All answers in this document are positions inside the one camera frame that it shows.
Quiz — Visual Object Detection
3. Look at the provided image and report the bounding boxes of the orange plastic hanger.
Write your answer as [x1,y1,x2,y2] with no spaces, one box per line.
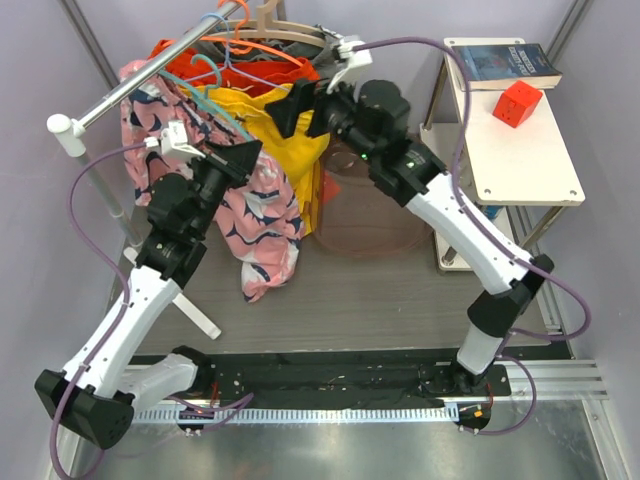
[201,0,302,66]

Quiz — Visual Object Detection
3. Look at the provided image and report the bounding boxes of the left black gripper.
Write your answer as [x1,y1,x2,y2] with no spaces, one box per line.
[184,138,260,238]

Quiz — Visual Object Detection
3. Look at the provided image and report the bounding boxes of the white two-tier shelf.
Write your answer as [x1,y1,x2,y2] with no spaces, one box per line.
[420,56,585,272]

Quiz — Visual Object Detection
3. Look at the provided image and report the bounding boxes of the blue wire hanger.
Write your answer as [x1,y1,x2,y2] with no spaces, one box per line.
[172,31,304,96]

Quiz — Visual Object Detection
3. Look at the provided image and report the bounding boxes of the dark blue book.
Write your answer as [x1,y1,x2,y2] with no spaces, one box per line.
[452,42,562,91]

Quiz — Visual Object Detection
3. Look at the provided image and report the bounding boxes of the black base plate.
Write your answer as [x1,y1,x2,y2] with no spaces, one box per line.
[177,349,512,410]

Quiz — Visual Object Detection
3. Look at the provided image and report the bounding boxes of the transparent brown plastic basin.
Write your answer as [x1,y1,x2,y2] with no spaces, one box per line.
[314,140,433,256]

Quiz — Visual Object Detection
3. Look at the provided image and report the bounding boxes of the perforated metal cable rail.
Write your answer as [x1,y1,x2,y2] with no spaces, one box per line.
[133,402,459,426]

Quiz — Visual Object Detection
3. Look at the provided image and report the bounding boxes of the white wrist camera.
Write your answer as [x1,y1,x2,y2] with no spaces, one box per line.
[326,36,373,94]
[143,120,205,162]

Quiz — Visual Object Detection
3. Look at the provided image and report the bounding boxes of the pink whale print shorts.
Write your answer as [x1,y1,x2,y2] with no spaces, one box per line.
[120,75,306,302]

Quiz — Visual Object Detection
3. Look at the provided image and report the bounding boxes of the grey garment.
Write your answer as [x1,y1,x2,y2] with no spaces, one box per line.
[193,30,338,77]

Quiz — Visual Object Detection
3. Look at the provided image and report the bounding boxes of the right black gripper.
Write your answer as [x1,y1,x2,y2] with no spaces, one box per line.
[262,69,377,167]

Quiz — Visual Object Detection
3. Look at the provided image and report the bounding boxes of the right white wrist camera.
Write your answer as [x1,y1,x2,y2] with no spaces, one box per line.
[326,36,373,94]

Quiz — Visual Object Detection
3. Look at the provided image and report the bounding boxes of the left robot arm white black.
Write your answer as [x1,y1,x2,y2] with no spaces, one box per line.
[35,140,262,450]

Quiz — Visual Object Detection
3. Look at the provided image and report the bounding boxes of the beige wooden hanger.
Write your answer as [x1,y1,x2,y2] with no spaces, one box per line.
[229,0,326,48]

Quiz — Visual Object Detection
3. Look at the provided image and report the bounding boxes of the red cube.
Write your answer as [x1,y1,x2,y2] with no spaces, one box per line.
[493,81,543,128]

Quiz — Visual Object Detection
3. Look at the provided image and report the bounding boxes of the silver clothes rack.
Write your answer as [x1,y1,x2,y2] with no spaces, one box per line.
[46,1,236,340]

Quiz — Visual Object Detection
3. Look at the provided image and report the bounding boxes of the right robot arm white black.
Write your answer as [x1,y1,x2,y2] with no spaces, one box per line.
[265,80,554,395]

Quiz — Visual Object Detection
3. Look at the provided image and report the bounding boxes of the yellow shorts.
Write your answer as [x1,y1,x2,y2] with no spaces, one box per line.
[195,84,330,233]

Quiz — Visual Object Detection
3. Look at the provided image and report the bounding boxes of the teal plastic hanger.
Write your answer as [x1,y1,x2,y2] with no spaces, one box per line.
[158,53,256,144]

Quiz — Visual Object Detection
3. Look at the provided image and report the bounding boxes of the orange shorts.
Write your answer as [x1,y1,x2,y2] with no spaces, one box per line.
[164,46,320,97]

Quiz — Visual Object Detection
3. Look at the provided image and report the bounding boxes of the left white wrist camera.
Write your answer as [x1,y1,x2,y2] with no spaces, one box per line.
[143,120,205,162]

